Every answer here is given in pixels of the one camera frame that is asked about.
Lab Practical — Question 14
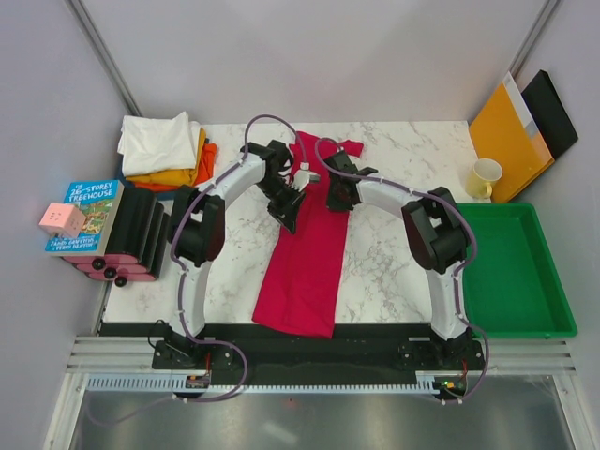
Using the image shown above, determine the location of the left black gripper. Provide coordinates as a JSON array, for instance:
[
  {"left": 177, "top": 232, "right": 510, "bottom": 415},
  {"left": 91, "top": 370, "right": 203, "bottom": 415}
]
[{"left": 256, "top": 177, "right": 307, "bottom": 236}]

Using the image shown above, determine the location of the red t shirt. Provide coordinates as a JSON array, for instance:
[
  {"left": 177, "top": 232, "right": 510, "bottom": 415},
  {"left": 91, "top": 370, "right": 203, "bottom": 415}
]
[{"left": 252, "top": 131, "right": 349, "bottom": 338}]

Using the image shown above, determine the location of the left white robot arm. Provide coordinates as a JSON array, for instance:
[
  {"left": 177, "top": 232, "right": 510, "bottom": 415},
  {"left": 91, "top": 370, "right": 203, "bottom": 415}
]
[{"left": 169, "top": 141, "right": 307, "bottom": 368}]

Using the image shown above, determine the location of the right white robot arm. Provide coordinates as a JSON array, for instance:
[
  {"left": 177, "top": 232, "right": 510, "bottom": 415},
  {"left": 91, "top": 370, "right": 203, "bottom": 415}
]
[{"left": 320, "top": 151, "right": 477, "bottom": 369}]

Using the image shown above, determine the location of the orange folded t shirt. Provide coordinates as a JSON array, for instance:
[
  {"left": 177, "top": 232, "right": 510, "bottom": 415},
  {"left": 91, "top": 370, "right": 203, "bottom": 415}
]
[{"left": 135, "top": 142, "right": 219, "bottom": 192}]

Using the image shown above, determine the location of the yellow folded t shirt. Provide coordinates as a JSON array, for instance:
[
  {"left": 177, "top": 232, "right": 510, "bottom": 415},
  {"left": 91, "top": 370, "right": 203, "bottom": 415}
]
[{"left": 126, "top": 123, "right": 206, "bottom": 187}]

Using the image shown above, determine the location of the yellow mug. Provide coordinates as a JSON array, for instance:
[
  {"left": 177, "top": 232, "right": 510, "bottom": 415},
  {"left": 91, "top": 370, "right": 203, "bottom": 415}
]
[{"left": 465, "top": 158, "right": 503, "bottom": 200}]

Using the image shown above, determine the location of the white folded t shirt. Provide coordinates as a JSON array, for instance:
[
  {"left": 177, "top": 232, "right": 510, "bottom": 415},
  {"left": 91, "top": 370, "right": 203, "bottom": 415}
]
[{"left": 117, "top": 112, "right": 201, "bottom": 176}]

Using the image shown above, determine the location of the pink and black dumbbell rack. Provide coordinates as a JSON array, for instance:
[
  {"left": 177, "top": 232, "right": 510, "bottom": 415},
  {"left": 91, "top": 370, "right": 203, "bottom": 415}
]
[{"left": 64, "top": 187, "right": 170, "bottom": 287}]

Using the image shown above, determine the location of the orange folder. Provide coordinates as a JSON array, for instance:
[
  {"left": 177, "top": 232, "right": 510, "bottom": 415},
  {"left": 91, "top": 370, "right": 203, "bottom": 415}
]
[{"left": 469, "top": 73, "right": 554, "bottom": 203}]

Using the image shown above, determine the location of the blue treehouse book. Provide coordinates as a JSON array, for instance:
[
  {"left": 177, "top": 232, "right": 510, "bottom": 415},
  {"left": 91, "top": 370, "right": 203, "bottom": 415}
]
[{"left": 45, "top": 179, "right": 124, "bottom": 257}]

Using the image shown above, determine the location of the green plastic tray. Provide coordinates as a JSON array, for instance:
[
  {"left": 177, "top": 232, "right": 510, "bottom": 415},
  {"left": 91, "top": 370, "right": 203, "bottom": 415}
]
[{"left": 459, "top": 202, "right": 578, "bottom": 339}]

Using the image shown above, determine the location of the pink cube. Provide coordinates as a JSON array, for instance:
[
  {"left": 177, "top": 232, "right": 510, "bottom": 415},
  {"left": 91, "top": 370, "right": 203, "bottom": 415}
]
[{"left": 38, "top": 202, "right": 85, "bottom": 238}]

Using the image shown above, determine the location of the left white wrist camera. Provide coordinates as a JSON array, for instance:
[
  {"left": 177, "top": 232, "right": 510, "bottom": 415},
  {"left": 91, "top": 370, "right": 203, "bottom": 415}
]
[{"left": 292, "top": 162, "right": 321, "bottom": 191}]

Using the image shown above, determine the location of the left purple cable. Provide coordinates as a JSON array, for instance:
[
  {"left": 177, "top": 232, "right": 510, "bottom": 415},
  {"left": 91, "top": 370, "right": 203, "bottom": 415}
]
[{"left": 83, "top": 113, "right": 310, "bottom": 427}]

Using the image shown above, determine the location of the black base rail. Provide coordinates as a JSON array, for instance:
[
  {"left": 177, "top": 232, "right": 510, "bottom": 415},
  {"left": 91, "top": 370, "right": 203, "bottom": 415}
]
[{"left": 149, "top": 319, "right": 488, "bottom": 390}]

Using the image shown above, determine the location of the white cable duct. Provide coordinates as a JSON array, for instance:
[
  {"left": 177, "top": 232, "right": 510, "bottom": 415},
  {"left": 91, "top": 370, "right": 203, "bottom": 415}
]
[{"left": 83, "top": 369, "right": 474, "bottom": 394}]

